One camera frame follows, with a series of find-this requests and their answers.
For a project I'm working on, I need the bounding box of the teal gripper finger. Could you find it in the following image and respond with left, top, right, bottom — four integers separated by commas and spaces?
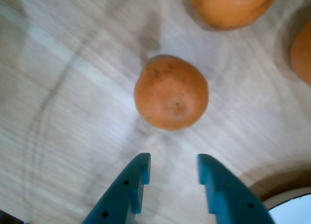
197, 153, 277, 224
81, 153, 152, 224

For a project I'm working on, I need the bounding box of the orange with dark scratch marks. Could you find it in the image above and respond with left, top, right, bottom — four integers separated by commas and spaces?
133, 54, 209, 132

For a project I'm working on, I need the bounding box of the large orange with green stem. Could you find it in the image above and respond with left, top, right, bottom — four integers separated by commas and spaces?
289, 19, 311, 86

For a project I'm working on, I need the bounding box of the small plain orange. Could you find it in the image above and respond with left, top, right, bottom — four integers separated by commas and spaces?
188, 0, 279, 32

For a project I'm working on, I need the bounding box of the white plate with blue strokes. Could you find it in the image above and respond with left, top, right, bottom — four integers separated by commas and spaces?
261, 192, 311, 224

